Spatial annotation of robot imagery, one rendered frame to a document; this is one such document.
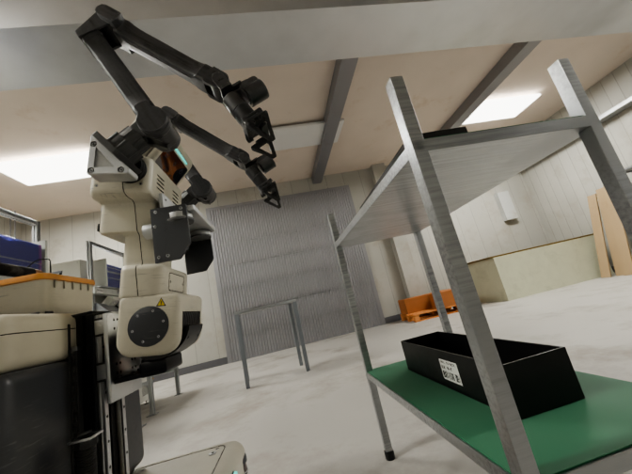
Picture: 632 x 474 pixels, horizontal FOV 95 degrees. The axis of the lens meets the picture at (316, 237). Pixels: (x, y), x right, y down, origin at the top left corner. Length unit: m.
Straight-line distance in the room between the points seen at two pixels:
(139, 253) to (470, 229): 7.07
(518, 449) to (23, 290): 1.15
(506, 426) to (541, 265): 6.17
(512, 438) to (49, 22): 2.85
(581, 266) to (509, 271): 1.48
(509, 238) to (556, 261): 1.40
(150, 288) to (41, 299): 0.28
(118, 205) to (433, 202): 0.88
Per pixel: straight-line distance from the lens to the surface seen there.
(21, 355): 0.93
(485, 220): 7.81
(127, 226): 1.03
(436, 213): 0.58
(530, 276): 6.54
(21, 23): 2.81
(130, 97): 1.01
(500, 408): 0.61
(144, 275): 0.94
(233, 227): 6.23
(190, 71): 1.01
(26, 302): 1.09
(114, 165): 0.91
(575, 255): 7.29
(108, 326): 1.01
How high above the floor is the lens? 0.68
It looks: 13 degrees up
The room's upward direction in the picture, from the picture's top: 13 degrees counter-clockwise
